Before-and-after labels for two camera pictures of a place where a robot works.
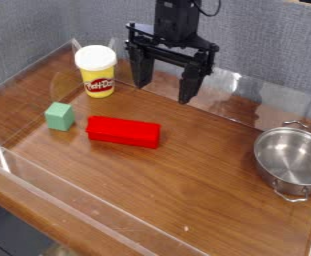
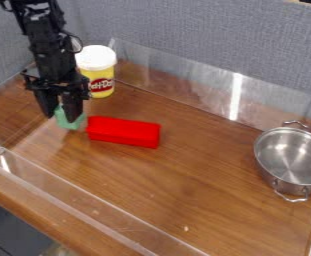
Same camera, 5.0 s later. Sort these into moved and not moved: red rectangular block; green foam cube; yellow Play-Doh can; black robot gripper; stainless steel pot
Moved: black robot gripper; green foam cube
Not moved: stainless steel pot; yellow Play-Doh can; red rectangular block
